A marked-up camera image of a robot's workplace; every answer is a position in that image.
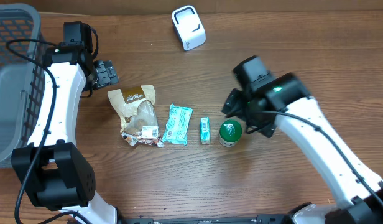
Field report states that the green lid white jar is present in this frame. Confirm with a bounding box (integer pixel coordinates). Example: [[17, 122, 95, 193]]
[[218, 119, 242, 147]]

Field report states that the Kleenex pocket tissue pack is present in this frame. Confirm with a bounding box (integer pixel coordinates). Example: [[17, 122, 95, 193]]
[[200, 117, 211, 144]]

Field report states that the beans packet with barcode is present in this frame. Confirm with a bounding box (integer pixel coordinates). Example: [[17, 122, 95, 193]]
[[108, 85, 164, 147]]

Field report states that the green wet wipes pack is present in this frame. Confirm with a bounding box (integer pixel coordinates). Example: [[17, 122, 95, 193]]
[[162, 104, 193, 146]]

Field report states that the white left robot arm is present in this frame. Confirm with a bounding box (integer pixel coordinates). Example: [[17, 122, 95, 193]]
[[11, 21, 124, 223]]

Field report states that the white barcode scanner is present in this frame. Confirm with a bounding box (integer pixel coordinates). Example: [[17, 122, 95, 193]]
[[171, 5, 206, 51]]

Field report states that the grey plastic shopping basket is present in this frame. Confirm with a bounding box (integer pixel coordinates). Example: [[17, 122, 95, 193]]
[[0, 4, 47, 168]]

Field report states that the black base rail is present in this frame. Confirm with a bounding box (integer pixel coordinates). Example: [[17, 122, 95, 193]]
[[118, 214, 294, 224]]

